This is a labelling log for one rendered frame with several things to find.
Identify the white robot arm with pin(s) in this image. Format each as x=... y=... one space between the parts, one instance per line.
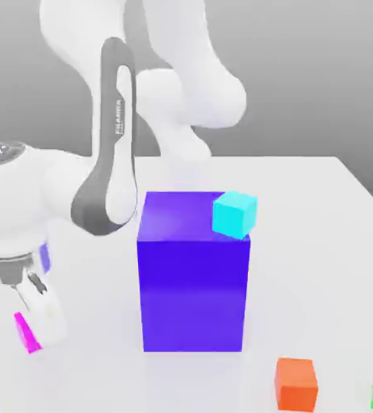
x=186 y=80

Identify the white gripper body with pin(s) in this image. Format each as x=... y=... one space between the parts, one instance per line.
x=46 y=309

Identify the small magenta cube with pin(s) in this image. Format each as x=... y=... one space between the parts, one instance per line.
x=25 y=332

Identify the small cyan cube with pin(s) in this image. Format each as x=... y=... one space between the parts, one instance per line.
x=235 y=214

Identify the small orange cube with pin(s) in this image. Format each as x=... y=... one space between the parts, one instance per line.
x=295 y=385

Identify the large blue box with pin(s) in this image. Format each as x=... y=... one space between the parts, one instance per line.
x=193 y=290

